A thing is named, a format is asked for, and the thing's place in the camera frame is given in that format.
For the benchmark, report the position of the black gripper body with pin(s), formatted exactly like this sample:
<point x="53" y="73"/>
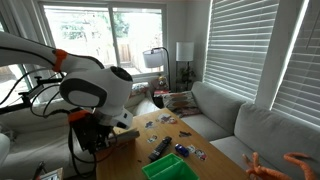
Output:
<point x="88" y="133"/>

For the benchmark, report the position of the orange book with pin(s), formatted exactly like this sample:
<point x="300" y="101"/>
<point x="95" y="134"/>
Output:
<point x="128" y="135"/>

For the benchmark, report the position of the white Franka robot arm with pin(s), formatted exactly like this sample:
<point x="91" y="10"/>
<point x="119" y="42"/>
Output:
<point x="96" y="86"/>

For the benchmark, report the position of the dark blue figure sticker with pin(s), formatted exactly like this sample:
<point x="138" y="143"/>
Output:
<point x="149" y="125"/>

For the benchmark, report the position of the small round face sticker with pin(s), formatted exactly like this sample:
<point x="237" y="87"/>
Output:
<point x="152" y="138"/>

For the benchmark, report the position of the black remote control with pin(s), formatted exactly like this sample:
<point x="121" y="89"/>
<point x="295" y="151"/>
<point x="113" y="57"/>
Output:
<point x="160" y="149"/>

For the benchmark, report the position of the floral pillow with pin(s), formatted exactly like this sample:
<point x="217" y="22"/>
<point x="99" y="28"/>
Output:
<point x="139" y="90"/>

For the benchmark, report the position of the snowman sticker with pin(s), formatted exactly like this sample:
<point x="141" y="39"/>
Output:
<point x="165" y="118"/>

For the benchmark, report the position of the white couch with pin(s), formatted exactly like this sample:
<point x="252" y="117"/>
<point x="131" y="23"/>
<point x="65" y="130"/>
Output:
<point x="33" y="146"/>

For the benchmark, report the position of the green plastic bin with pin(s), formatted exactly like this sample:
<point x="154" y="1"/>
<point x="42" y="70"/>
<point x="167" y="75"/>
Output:
<point x="166" y="170"/>

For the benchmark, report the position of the red box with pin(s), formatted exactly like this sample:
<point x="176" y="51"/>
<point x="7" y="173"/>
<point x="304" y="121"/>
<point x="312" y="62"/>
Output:
<point x="161" y="93"/>

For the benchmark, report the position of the blue toy car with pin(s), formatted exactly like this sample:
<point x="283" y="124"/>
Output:
<point x="181" y="150"/>

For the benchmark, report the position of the small dark sticker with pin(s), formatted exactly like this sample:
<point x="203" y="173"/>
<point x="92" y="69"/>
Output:
<point x="184" y="134"/>

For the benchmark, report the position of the small toy figure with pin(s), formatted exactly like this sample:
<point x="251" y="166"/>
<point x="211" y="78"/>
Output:
<point x="162" y="81"/>

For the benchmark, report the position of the brown cream patterned pillow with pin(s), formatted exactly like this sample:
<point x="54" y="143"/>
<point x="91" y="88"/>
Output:
<point x="180" y="101"/>

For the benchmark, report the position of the small white sticker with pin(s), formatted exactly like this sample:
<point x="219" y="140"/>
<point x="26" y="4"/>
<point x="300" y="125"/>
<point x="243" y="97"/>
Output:
<point x="190" y="148"/>

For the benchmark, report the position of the arc lamp white shade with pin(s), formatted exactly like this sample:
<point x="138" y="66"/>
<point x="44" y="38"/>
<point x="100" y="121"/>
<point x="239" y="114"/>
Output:
<point x="153" y="58"/>

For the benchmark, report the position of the red white figure sticker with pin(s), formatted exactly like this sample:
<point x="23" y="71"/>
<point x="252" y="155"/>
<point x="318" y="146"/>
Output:
<point x="200" y="154"/>

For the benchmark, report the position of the large sliding window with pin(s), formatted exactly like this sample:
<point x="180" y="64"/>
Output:
<point x="100" y="40"/>

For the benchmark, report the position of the green house plant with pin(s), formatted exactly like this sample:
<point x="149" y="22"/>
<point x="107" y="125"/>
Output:
<point x="186" y="75"/>

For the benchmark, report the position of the white table lamp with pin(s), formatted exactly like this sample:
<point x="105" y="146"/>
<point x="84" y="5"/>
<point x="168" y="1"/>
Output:
<point x="185" y="51"/>

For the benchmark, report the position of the white curtain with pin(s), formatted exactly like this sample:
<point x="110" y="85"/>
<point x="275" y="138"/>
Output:
<point x="26" y="20"/>

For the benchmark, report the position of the grey sofa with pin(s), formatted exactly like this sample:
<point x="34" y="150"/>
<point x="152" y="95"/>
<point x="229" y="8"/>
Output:
<point x="266" y="133"/>

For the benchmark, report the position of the orange octopus plush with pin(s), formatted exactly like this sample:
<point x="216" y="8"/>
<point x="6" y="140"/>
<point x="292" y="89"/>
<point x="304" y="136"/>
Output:
<point x="263" y="173"/>

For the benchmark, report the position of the wide white window blind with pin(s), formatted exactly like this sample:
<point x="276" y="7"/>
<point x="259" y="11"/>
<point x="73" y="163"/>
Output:
<point x="240" y="43"/>

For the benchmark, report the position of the narrow white window blind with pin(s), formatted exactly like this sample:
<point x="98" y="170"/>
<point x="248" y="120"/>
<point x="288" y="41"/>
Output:
<point x="300" y="83"/>

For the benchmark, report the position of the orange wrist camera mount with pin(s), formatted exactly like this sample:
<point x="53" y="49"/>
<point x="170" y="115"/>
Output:
<point x="78" y="116"/>

